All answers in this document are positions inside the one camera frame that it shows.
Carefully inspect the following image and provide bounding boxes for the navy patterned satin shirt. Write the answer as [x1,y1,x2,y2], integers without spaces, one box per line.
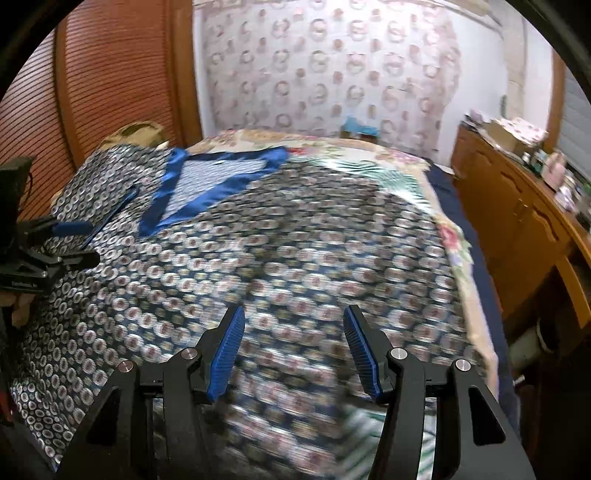
[10,142,488,479]

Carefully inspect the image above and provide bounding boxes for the person left hand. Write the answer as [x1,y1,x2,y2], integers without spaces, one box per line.
[8,293,35,328]

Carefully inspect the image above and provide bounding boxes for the gold brown patterned cloth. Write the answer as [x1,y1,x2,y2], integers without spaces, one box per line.
[97,121,167,150]

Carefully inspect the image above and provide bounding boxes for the brown louvered wardrobe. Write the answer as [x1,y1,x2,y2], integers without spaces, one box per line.
[1,1,204,219]

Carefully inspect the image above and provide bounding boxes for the wooden sideboard cabinet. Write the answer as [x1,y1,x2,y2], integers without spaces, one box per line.
[451,123,590,329]

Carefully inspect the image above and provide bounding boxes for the floral bed blanket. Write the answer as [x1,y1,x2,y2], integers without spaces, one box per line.
[171,131,518,479]

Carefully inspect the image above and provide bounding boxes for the tissue pack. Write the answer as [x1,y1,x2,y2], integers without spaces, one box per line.
[554,185,578,213]

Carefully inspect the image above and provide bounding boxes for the blue item box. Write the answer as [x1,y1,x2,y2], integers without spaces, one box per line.
[339,116,380,144]

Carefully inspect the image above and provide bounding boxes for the pink kettle jug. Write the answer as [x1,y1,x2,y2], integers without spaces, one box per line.
[542,149,566,191]

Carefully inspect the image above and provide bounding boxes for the cardboard box floral cloth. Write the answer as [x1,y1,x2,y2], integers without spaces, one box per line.
[485,117,548,156]

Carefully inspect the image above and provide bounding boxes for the circle pattern sheer curtain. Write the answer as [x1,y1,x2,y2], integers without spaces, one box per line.
[198,1,461,155]

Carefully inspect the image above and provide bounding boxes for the grey window blind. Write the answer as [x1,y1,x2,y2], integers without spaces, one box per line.
[557,69,591,180]

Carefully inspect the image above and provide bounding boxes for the beige side curtain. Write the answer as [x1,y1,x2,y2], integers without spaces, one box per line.
[489,0,527,119]

